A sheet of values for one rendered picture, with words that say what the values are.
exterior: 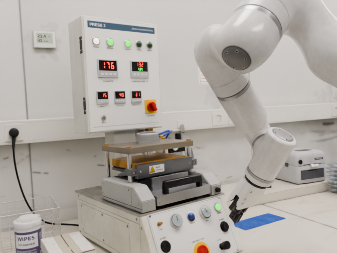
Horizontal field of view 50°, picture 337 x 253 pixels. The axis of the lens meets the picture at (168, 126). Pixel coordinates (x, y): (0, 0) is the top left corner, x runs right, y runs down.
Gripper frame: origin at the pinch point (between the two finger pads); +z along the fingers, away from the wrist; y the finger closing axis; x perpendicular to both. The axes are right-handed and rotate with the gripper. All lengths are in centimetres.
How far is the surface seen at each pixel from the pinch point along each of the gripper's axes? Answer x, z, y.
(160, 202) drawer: -12.0, 0.3, 21.6
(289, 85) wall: -69, -6, -110
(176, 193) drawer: -12.8, -0.9, 15.3
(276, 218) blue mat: -4.1, 19.3, -40.0
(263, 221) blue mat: -5.2, 20.1, -33.3
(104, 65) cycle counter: -64, -18, 21
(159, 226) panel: -6.6, 4.3, 24.0
